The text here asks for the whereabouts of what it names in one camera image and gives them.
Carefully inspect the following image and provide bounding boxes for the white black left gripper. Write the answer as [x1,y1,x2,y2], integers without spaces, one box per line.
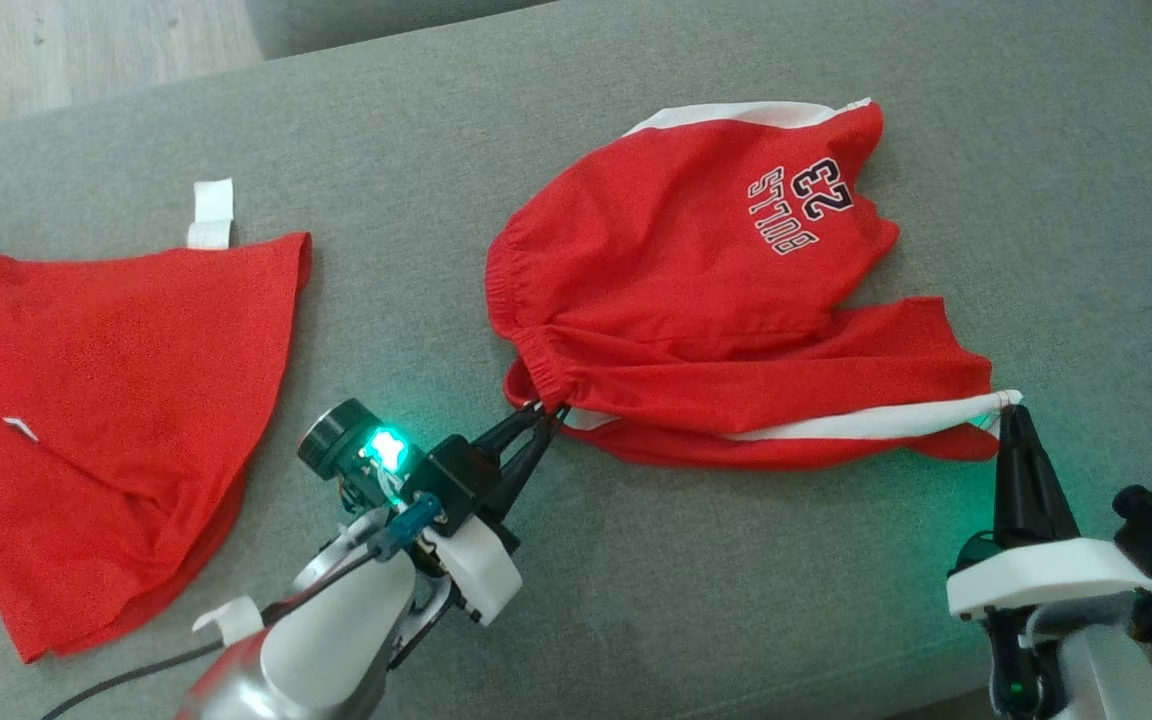
[296,397,566,671]

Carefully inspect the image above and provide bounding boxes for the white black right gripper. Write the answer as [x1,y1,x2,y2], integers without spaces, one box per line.
[945,404,1152,718]

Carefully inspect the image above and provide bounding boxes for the red Bulls 23 shorts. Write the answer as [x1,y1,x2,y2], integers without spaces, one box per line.
[483,97,1025,472]

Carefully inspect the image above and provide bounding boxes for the red jersey with white label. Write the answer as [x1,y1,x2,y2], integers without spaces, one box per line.
[0,177,314,664]

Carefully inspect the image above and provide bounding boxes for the large grey sofa seat cushion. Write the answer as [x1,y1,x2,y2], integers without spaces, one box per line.
[0,0,1152,720]

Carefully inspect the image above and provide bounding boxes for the small grey sofa cushion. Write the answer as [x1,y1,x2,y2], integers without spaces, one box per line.
[244,0,559,60]

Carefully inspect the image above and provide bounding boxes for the white cable tape tag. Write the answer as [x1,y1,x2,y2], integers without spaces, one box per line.
[192,596,264,647]

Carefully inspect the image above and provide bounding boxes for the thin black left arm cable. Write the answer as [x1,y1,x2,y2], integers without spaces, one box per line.
[40,555,383,720]

